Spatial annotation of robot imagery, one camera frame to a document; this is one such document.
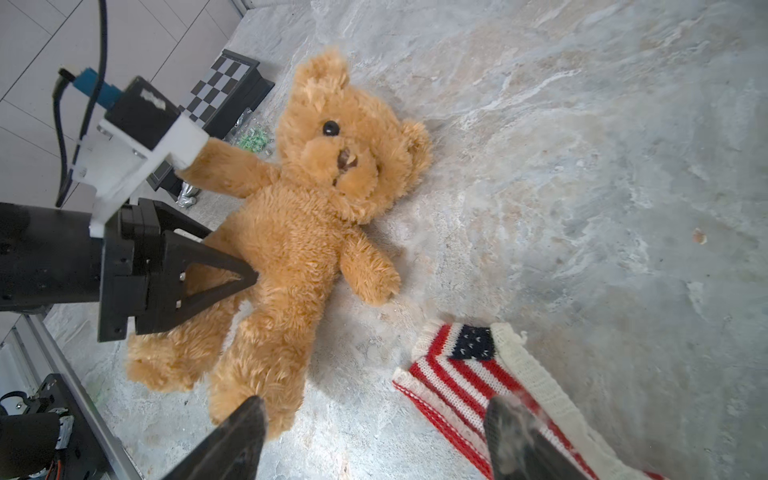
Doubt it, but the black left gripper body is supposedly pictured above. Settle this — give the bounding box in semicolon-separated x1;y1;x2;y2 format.
97;199;172;342

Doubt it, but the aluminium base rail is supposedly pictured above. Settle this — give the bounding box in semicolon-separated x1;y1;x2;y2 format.
1;315;141;479

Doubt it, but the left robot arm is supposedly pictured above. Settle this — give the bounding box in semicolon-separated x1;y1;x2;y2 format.
1;198;258;342

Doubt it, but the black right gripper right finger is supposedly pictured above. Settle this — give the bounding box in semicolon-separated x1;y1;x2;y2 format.
484;397;585;480

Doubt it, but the tan plush teddy bear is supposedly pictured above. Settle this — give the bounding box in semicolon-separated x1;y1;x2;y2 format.
126;50;432;439

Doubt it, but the knitted american flag sweater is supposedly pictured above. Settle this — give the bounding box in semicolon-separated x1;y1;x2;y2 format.
392;320;656;479

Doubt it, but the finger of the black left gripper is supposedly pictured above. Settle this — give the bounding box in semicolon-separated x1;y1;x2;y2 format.
135;230;258;335
153;200;212;239

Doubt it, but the silver foil wrapped item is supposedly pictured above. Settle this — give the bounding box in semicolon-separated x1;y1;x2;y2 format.
176;182;200;209

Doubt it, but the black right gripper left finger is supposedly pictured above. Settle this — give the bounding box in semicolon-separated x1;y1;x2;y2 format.
163;396;267;480

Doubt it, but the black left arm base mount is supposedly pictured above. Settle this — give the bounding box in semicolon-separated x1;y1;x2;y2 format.
1;373;108;479

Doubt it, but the clear bag of green bricks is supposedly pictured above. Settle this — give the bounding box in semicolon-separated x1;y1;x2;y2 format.
225;108;275;157

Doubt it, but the black left camera cable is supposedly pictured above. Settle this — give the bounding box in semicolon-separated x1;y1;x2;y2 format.
51;0;109;209

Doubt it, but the folded black white chessboard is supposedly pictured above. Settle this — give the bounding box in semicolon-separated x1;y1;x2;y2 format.
146;49;276;193

